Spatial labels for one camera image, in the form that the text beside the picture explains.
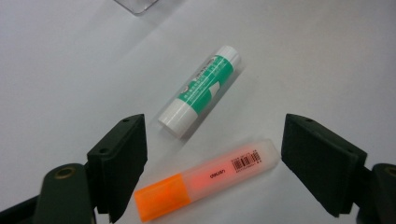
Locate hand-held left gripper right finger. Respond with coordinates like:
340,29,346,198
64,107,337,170
280,113,368,218

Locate clear plastic desk organizer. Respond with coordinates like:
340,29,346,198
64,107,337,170
113,0,161,16

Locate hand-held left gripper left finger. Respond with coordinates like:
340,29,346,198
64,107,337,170
86,113,149,224

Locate orange highlighter pen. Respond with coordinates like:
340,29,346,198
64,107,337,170
134,138,280,223

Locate green and white glue stick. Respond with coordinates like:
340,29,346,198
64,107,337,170
157,45,245,140

